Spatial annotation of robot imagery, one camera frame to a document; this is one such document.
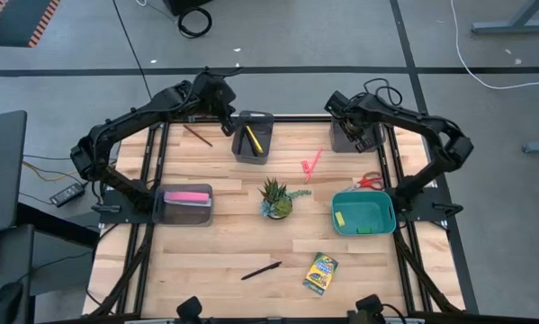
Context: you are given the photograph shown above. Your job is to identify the black mat orange striped edge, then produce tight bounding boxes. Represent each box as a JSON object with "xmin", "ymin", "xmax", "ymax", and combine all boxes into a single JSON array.
[{"xmin": 0, "ymin": 0, "xmax": 62, "ymax": 49}]

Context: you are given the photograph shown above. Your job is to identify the black table frame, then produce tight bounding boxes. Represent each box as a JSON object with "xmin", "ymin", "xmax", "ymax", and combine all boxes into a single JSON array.
[{"xmin": 82, "ymin": 101, "xmax": 466, "ymax": 324}]

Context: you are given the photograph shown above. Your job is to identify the yellow cable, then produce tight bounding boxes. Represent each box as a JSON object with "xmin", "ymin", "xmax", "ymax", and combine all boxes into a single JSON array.
[{"xmin": 22, "ymin": 160, "xmax": 72, "ymax": 184}]

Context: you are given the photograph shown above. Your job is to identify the red scissors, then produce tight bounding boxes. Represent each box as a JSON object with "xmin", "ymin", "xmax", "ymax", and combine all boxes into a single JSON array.
[{"xmin": 352, "ymin": 171, "xmax": 385, "ymax": 193}]

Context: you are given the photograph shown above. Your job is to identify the potted succulent plant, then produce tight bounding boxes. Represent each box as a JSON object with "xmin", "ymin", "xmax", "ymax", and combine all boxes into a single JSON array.
[{"xmin": 257, "ymin": 177, "xmax": 313, "ymax": 221}]

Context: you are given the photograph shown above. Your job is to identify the black coiled cable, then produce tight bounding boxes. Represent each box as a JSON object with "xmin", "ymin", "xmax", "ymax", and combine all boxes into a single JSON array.
[{"xmin": 177, "ymin": 6, "xmax": 213, "ymax": 40}]

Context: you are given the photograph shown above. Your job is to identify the white floor cable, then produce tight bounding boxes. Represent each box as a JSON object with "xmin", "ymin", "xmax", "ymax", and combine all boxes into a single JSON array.
[{"xmin": 451, "ymin": 0, "xmax": 539, "ymax": 90}]

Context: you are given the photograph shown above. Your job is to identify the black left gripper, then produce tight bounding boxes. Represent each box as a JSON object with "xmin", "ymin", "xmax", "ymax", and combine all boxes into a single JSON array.
[{"xmin": 192, "ymin": 67, "xmax": 244, "ymax": 138}]

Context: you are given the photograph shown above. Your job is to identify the brown pencil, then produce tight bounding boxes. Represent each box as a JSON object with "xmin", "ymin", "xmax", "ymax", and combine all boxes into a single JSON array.
[{"xmin": 182, "ymin": 124, "xmax": 214, "ymax": 149}]

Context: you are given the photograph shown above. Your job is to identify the yellow highlighter pen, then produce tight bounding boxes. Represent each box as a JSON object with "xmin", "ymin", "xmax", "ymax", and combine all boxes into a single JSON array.
[{"xmin": 245, "ymin": 125, "xmax": 265, "ymax": 155}]

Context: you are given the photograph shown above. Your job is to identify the black power adapter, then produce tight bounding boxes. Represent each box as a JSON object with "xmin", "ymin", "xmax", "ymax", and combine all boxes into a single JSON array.
[{"xmin": 49, "ymin": 181, "xmax": 87, "ymax": 209}]

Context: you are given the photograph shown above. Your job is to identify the grey table leg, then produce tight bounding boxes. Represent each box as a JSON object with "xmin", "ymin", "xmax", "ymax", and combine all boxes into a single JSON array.
[{"xmin": 470, "ymin": 0, "xmax": 539, "ymax": 36}]

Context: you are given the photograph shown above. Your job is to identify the pink marker bar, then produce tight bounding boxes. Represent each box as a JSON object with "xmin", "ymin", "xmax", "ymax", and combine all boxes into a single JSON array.
[{"xmin": 163, "ymin": 190, "xmax": 212, "ymax": 207}]

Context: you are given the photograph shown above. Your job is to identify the teal plastic bin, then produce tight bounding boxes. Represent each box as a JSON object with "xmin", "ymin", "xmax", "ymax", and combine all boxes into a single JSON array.
[{"xmin": 330, "ymin": 190, "xmax": 398, "ymax": 238}]

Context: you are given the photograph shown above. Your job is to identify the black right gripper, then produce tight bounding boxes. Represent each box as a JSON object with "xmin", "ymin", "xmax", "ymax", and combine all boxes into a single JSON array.
[{"xmin": 324, "ymin": 89, "xmax": 387, "ymax": 154}]

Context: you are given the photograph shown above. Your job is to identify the grey translucent plastic bin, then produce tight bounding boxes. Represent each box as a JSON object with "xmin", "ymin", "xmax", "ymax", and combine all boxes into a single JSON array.
[
  {"xmin": 153, "ymin": 182, "xmax": 215, "ymax": 227},
  {"xmin": 329, "ymin": 112, "xmax": 386, "ymax": 154},
  {"xmin": 230, "ymin": 110, "xmax": 275, "ymax": 166}
]

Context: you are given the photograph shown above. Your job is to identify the thin black floor cable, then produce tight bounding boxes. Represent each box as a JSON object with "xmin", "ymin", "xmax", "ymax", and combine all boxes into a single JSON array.
[{"xmin": 112, "ymin": 0, "xmax": 158, "ymax": 116}]

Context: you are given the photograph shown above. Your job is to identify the yellow green crayon box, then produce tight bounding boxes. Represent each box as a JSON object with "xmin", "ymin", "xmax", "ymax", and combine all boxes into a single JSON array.
[{"xmin": 301, "ymin": 252, "xmax": 339, "ymax": 296}]

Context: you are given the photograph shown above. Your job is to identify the black computer mouse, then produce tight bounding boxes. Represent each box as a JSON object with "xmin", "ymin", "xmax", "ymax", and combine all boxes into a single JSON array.
[{"xmin": 0, "ymin": 281, "xmax": 25, "ymax": 324}]

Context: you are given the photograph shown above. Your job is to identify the dark grey desk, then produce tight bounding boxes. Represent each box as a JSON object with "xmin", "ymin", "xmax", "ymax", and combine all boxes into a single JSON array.
[{"xmin": 0, "ymin": 224, "xmax": 36, "ymax": 324}]

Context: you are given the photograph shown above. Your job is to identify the black box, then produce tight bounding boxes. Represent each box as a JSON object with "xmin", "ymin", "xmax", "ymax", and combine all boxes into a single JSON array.
[{"xmin": 162, "ymin": 0, "xmax": 214, "ymax": 17}]

